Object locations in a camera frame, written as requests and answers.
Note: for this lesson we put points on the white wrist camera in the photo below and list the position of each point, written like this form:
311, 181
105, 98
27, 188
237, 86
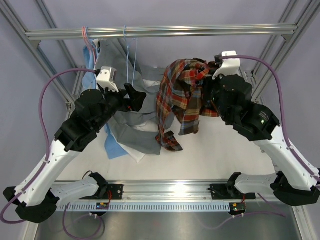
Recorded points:
227, 67
106, 79

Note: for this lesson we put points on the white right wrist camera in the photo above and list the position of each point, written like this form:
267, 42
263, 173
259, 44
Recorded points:
227, 67

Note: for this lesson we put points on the light blue shirt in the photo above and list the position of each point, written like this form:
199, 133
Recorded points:
112, 148

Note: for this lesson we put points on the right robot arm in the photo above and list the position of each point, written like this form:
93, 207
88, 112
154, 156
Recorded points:
294, 181

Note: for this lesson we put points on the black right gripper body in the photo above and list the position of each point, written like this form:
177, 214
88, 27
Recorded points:
212, 90

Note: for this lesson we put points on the white slotted cable duct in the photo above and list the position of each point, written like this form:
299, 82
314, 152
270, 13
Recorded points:
150, 207

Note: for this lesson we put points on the plaid shirt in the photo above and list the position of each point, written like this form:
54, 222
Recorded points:
181, 94

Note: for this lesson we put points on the pink hanger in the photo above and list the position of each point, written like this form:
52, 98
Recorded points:
85, 38
93, 48

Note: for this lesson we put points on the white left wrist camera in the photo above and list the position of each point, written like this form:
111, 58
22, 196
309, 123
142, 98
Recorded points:
106, 79

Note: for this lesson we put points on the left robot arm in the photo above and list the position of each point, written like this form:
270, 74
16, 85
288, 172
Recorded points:
35, 198

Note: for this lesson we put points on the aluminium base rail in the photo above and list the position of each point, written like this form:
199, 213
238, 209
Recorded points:
159, 191

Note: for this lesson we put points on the grey shirt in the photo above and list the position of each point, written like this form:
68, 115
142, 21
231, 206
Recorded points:
140, 140

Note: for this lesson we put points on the aluminium frame right posts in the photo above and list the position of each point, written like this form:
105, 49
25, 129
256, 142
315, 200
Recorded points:
278, 48

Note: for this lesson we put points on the aluminium hanging rail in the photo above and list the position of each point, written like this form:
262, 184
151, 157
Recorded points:
163, 31

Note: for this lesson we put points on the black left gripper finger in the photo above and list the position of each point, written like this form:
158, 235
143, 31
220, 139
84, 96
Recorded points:
137, 100
130, 91

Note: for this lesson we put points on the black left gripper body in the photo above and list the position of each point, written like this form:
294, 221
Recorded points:
114, 102

